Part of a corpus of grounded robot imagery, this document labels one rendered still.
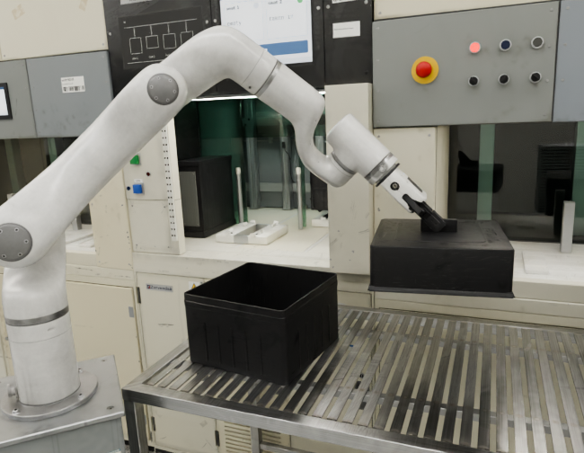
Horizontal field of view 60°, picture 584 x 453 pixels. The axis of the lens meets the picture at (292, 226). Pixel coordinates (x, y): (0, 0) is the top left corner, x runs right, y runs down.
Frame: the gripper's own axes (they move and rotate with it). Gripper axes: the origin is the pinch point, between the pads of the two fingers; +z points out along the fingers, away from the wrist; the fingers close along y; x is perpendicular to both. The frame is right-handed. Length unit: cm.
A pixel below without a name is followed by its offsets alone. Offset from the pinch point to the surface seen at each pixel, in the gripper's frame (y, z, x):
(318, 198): 81, -25, 37
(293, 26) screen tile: 28, -62, -7
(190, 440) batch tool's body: 34, 5, 127
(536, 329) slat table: 15.3, 40.8, 3.7
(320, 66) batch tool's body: 27, -49, -5
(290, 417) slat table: -34, 4, 41
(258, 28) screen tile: 29, -70, 0
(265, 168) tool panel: 124, -56, 57
